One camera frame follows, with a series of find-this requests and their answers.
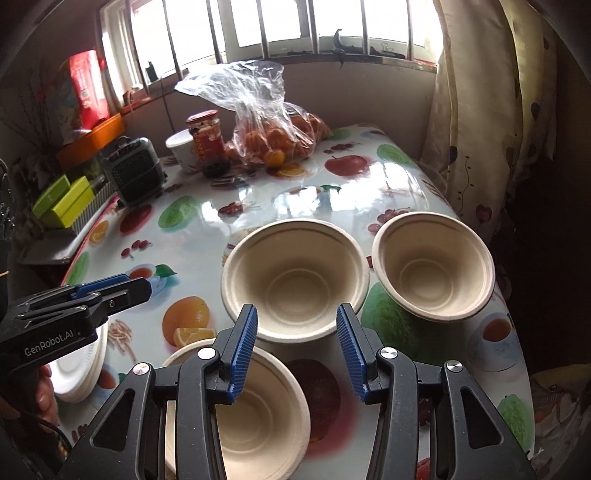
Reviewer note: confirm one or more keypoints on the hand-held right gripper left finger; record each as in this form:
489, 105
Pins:
242, 350

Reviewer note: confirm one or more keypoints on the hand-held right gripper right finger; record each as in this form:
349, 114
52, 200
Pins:
351, 350

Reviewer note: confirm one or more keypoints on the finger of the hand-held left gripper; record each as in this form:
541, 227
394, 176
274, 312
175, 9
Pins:
127, 293
104, 284

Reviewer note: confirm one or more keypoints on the stack of white paper plates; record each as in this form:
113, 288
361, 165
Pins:
69, 369

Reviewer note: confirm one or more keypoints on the white foam plate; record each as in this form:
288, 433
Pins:
85, 397
98, 369

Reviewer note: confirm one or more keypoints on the beige paper bowl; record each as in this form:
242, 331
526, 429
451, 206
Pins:
295, 281
263, 424
434, 267

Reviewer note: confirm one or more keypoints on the person's left hand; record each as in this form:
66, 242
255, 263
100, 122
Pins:
47, 392

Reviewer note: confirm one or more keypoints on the grey flat board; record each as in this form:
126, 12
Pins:
46, 247

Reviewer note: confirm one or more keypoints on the grey striped box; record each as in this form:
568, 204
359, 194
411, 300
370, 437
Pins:
90, 210

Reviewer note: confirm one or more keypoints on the thick green box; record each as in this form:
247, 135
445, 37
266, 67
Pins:
69, 207

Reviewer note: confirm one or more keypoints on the flat green box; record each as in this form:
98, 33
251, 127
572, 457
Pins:
48, 196

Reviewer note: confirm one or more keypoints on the small grey space heater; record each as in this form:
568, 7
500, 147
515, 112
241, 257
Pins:
134, 173

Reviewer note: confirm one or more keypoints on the glass tank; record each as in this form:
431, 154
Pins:
87, 166

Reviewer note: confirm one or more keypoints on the orange box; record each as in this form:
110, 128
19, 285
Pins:
92, 136

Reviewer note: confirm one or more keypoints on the white plastic tub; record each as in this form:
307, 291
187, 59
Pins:
182, 150

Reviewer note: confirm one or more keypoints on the fruit printed tablecloth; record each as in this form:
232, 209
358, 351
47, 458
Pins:
323, 198

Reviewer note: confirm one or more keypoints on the dry bare branches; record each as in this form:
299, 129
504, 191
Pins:
34, 134

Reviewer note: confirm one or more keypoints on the glass jar with red label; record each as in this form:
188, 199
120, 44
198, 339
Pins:
210, 143

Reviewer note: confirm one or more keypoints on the red gift bag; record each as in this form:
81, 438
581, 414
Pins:
85, 87

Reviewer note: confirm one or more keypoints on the clear plastic bag of oranges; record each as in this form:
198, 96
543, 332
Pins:
272, 134

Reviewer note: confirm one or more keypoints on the floral patterned cloth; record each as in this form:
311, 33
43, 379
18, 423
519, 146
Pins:
558, 415

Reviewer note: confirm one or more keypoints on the cream patterned curtain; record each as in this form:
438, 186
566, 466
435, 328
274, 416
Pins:
475, 115

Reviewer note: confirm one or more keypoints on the window with metal bars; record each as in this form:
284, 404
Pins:
265, 27

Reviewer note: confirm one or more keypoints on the small dark curved object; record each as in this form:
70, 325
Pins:
339, 44

